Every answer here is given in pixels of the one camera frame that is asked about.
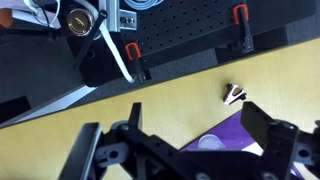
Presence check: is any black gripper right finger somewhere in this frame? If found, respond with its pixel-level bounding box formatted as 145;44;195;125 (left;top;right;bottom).
240;101;320;180

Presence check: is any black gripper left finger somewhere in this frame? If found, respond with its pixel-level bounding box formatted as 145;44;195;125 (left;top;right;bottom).
58;102;148;180

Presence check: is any metal staple remover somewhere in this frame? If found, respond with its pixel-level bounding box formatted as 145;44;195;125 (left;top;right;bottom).
222;83;248;107

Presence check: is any white plastic tube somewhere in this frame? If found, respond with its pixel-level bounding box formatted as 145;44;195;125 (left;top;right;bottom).
11;0;63;30

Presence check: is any black perforated breadboard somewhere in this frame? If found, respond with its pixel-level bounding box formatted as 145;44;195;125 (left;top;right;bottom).
66;0;318;88

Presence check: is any orange rounded object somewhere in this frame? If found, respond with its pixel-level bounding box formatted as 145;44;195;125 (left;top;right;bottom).
0;8;14;29

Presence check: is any black clamp with orange handle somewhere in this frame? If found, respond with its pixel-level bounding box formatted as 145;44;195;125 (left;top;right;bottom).
124;41;152;84
232;3;255;55

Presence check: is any white braided cable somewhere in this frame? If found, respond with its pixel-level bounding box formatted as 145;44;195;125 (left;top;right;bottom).
71;0;138;84

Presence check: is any black plastic strap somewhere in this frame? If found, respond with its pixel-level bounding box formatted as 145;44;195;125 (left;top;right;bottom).
72;9;109;71

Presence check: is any black camera with brass lens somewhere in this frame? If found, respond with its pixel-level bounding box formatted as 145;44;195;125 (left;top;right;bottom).
65;8;95;37

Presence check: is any aluminium rail with bracket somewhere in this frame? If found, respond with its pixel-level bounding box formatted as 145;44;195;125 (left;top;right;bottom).
98;0;138;34

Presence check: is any grey coiled cable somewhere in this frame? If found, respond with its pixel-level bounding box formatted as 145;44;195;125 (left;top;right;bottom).
123;0;165;11

